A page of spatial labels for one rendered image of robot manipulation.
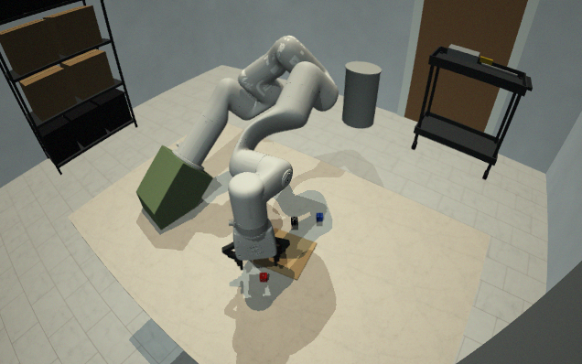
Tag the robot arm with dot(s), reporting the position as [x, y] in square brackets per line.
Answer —
[257, 177]

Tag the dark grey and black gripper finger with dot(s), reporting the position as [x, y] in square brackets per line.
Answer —
[280, 249]
[227, 250]

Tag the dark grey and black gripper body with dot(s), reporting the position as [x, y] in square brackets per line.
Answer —
[253, 248]

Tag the tan flat mat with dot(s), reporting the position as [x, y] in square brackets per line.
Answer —
[294, 259]

